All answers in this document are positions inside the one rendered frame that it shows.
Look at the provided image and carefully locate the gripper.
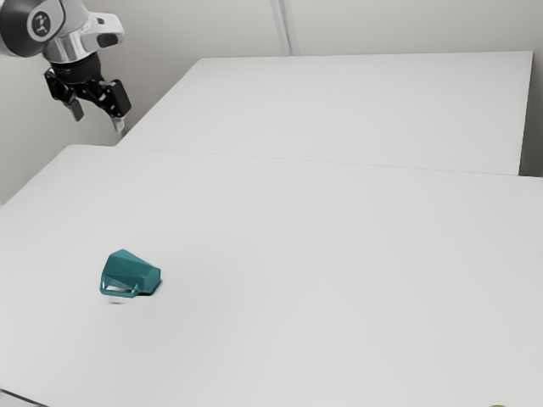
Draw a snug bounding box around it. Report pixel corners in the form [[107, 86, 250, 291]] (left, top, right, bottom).
[[43, 53, 132, 136]]

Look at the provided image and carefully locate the teal faceted mug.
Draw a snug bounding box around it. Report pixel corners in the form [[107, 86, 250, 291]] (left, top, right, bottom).
[[98, 248, 163, 300]]

